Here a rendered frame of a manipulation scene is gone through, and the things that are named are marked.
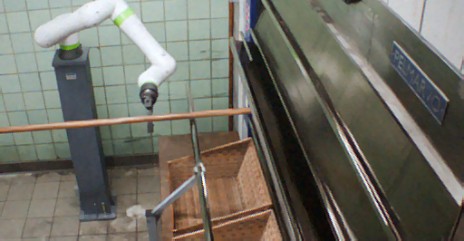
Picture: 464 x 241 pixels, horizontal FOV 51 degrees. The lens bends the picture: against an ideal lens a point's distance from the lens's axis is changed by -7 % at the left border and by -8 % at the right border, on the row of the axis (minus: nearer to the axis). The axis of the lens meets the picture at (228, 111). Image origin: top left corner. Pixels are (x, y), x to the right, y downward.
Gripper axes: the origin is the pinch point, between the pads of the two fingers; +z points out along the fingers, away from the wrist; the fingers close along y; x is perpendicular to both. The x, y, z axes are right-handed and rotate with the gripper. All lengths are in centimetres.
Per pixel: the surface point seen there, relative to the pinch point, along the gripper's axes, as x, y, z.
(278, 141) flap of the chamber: -46, -22, 56
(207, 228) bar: -19, 1, 72
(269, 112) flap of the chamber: -47, -22, 37
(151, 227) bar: 3, 31, 39
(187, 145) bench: -19, 61, -62
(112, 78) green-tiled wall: 28, 42, -123
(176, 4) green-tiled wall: -19, -10, -123
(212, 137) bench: -36, 61, -69
